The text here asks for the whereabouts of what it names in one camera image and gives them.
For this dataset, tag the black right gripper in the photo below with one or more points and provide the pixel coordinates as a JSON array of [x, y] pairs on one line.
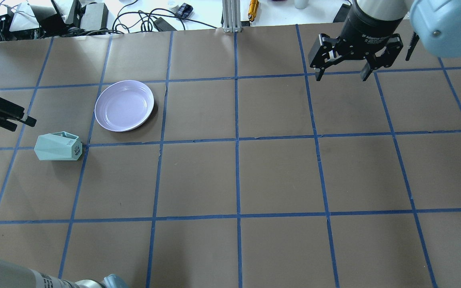
[[365, 30]]

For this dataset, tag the mint green faceted cup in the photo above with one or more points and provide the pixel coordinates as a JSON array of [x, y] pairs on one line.
[[60, 146]]

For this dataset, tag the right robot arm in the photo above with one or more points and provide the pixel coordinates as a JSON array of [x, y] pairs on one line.
[[435, 23]]

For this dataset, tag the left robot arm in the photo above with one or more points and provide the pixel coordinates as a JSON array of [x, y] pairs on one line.
[[15, 276]]

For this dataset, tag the lavender round plate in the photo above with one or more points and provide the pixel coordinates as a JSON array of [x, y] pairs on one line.
[[124, 106]]

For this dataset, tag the black power adapter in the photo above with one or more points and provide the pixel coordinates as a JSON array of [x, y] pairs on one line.
[[162, 25]]

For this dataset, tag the aluminium frame post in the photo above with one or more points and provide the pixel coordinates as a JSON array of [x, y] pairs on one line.
[[231, 14]]

